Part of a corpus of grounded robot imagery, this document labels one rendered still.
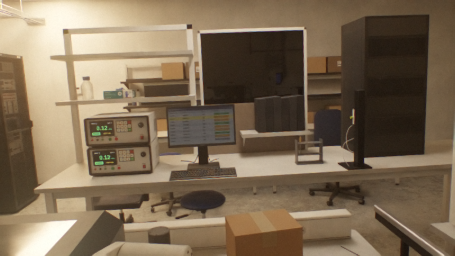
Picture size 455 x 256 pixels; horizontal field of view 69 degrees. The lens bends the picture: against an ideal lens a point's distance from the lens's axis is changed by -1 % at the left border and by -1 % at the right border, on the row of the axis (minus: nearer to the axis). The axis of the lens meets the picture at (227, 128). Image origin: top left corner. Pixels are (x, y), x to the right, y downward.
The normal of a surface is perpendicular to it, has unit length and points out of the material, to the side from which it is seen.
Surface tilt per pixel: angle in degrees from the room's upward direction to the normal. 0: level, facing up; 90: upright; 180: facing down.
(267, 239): 90
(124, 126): 90
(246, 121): 90
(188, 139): 86
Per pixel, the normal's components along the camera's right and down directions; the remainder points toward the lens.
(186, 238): 0.07, 0.14
